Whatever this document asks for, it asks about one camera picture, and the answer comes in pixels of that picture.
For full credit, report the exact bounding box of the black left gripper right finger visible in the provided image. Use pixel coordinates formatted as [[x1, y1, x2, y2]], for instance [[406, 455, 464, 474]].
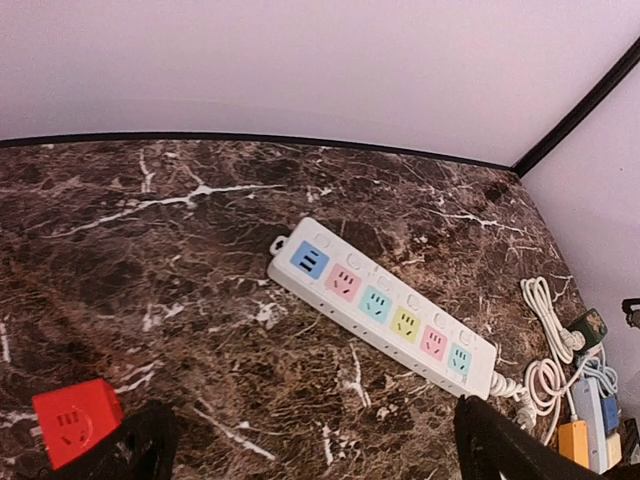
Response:
[[454, 396, 601, 480]]

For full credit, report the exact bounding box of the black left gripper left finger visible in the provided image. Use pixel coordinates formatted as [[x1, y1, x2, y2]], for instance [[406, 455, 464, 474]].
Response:
[[40, 401, 177, 479]]

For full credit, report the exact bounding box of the white twisted power-strip cord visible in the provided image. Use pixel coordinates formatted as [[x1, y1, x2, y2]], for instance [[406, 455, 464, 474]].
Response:
[[489, 371, 539, 429]]

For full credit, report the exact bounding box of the red cube socket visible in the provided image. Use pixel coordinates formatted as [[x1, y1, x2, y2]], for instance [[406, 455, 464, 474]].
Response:
[[32, 379, 123, 470]]

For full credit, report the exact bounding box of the white multi-socket power strip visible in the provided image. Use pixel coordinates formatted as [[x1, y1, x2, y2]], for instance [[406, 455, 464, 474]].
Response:
[[267, 217, 497, 399]]

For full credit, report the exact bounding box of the beige cube socket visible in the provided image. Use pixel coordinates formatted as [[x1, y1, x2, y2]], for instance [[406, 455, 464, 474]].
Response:
[[606, 432, 622, 470]]

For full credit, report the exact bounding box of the dark blue cube socket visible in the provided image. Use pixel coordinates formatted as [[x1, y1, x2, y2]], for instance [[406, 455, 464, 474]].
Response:
[[601, 396, 620, 436]]

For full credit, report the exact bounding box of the dark green cube socket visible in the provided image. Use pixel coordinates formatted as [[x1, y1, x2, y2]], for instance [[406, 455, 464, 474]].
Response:
[[568, 308, 608, 354]]

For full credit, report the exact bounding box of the orange power strip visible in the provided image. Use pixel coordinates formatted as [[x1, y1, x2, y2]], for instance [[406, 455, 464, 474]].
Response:
[[557, 420, 590, 469]]

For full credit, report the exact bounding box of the light blue power strip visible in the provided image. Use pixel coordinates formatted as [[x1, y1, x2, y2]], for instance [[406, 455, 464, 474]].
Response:
[[571, 378, 608, 474]]

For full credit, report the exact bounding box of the white coiled pink-socket cable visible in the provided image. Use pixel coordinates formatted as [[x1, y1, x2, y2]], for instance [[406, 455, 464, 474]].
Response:
[[524, 349, 601, 446]]

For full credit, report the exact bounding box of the white bundled power cable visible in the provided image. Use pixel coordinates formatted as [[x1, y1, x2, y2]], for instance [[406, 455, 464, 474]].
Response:
[[519, 276, 586, 365]]

